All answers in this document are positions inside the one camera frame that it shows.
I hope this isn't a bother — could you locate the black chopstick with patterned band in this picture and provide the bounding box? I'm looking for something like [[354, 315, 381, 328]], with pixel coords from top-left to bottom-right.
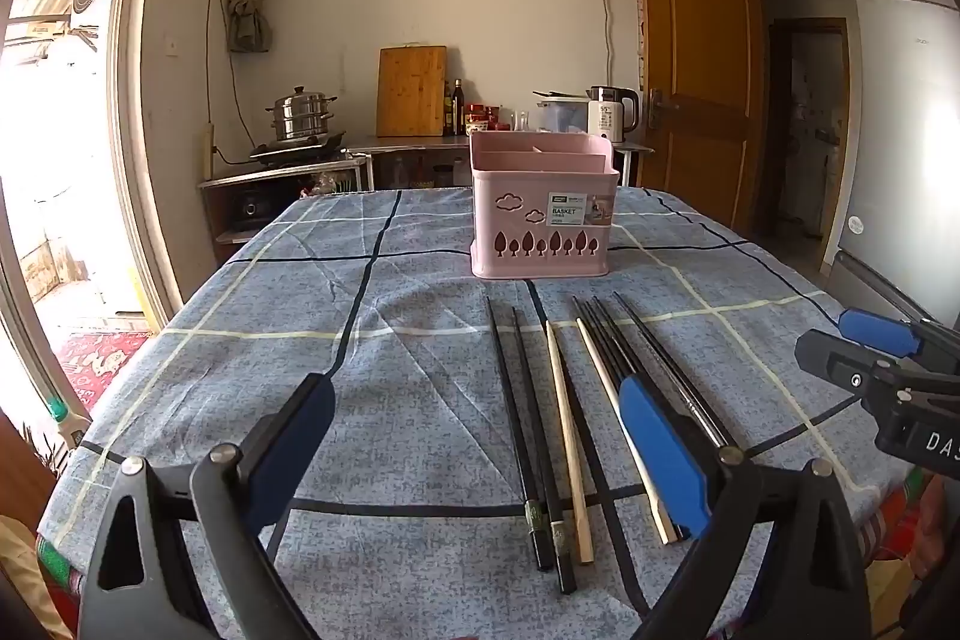
[[512, 308, 578, 594], [484, 297, 556, 572]]

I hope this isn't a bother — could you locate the metal door handle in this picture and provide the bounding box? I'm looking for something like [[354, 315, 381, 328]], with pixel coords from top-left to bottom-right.
[[645, 89, 680, 131]]

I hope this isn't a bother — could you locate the wooden cutting board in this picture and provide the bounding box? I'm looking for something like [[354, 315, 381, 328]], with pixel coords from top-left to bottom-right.
[[376, 46, 448, 139]]

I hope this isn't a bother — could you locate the green capped detergent bottle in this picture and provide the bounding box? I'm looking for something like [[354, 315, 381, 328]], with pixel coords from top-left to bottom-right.
[[46, 398, 89, 453]]

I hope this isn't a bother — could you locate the dark oil bottle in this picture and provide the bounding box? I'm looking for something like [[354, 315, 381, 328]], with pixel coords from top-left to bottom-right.
[[444, 79, 467, 136]]

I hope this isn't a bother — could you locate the pink plastic chopstick basket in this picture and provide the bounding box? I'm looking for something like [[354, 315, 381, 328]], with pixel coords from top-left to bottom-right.
[[469, 131, 620, 280]]

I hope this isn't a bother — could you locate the steel kitchen counter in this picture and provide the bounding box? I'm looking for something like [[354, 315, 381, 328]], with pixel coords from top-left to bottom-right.
[[345, 131, 656, 193]]

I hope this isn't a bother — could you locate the clear plastic storage box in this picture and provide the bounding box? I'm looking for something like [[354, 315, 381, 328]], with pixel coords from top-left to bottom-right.
[[534, 91, 593, 133]]

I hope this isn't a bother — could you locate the low steel stand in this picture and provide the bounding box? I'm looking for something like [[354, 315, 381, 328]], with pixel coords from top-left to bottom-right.
[[199, 152, 374, 245]]

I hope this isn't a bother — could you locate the brown wooden door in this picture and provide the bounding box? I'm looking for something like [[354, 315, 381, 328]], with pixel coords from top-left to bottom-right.
[[634, 0, 766, 234]]

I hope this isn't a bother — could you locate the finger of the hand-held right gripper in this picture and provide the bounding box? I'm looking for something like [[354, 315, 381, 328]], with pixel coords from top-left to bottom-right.
[[795, 329, 912, 412], [838, 308, 960, 377]]

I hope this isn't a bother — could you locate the blue checked tablecloth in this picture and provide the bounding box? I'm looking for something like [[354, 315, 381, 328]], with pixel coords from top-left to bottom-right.
[[36, 186, 925, 640]]

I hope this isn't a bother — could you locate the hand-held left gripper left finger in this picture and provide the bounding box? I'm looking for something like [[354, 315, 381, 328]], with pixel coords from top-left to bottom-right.
[[79, 372, 337, 640]]

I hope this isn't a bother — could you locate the steel steamer pot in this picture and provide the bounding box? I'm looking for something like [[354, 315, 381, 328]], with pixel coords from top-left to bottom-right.
[[264, 85, 337, 143]]

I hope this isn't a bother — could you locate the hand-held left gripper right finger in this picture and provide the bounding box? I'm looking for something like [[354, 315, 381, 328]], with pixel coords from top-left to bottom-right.
[[619, 374, 875, 640]]

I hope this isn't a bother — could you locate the gas stove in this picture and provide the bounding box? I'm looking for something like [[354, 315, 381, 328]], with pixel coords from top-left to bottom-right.
[[249, 130, 350, 166]]

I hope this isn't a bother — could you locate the red patterned rug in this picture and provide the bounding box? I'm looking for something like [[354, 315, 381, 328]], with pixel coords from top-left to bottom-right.
[[52, 331, 155, 420]]

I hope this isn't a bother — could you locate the white electric kettle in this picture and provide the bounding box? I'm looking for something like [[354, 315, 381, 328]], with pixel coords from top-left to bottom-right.
[[586, 85, 641, 143]]

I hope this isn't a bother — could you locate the brown wooden chopstick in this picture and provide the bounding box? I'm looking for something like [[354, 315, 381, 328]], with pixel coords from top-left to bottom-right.
[[544, 321, 596, 564]]

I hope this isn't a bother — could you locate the silver refrigerator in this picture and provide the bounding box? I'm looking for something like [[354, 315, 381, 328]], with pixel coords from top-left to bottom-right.
[[821, 0, 960, 342]]

